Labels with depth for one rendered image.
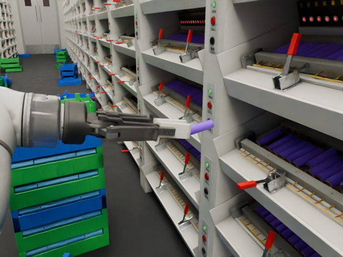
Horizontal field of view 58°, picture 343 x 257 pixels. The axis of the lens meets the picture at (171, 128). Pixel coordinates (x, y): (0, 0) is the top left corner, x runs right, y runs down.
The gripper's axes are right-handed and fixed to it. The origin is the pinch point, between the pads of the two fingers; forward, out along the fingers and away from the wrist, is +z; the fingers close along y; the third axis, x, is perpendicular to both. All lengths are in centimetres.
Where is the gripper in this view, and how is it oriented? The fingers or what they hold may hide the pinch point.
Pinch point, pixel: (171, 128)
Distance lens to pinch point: 60.5
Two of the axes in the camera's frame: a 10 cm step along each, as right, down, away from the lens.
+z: 9.3, 0.5, 3.7
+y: -3.4, -3.0, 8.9
